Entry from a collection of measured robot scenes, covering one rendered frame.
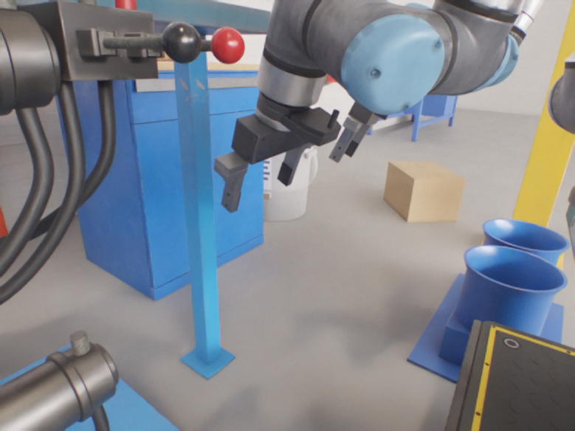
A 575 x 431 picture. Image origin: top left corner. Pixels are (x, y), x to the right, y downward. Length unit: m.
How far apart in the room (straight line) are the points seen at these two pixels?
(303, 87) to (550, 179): 1.84
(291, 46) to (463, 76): 0.20
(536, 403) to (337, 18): 0.85
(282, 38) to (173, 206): 1.20
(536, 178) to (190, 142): 1.73
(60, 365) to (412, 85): 0.60
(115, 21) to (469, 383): 0.93
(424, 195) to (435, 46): 2.18
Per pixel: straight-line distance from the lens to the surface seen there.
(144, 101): 1.46
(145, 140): 1.47
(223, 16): 0.82
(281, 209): 2.38
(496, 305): 1.35
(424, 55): 0.39
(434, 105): 6.68
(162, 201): 1.56
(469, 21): 0.48
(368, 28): 0.38
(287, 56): 0.48
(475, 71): 0.50
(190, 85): 0.99
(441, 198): 2.62
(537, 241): 1.84
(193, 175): 1.04
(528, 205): 2.27
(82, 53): 0.52
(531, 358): 1.12
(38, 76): 0.51
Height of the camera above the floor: 0.96
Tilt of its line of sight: 23 degrees down
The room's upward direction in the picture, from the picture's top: 2 degrees clockwise
